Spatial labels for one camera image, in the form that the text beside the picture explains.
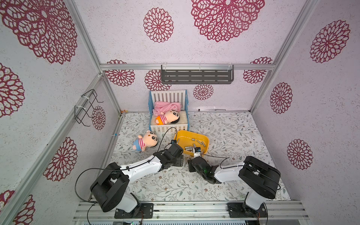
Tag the grey wall shelf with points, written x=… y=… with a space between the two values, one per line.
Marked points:
x=200 y=76

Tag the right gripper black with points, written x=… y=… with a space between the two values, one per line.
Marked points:
x=194 y=162

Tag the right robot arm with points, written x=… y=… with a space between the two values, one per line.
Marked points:
x=262 y=178

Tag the black wire wall rack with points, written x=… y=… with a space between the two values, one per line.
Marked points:
x=82 y=110

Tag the metal base rail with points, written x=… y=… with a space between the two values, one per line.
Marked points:
x=210 y=211

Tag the yellow plastic storage box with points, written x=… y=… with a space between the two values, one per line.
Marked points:
x=185 y=140

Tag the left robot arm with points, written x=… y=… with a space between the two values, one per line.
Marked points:
x=109 y=189

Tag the pink blanket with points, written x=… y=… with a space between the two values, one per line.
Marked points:
x=163 y=107

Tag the plush doll in crib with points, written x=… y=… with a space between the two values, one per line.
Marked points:
x=168 y=117

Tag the white and blue toy crib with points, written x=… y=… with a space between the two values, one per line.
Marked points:
x=180 y=96

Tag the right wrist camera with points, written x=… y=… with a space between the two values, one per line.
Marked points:
x=197 y=151

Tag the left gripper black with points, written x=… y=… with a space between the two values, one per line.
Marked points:
x=179 y=161

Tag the plush doll on table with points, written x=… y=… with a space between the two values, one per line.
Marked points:
x=148 y=140

